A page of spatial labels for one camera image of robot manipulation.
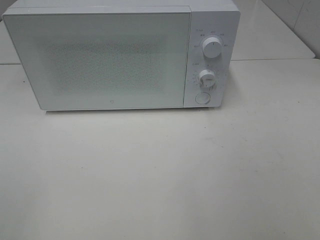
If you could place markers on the white timer knob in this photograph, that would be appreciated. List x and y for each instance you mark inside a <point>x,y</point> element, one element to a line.
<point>207,78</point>

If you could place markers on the round door release button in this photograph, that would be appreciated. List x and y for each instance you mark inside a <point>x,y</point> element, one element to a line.
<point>203,98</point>

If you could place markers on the white microwave oven body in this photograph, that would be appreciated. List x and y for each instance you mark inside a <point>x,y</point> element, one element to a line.
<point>208,18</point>

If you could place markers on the white upper power knob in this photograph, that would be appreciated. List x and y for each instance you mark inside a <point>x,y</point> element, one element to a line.
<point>212,47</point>

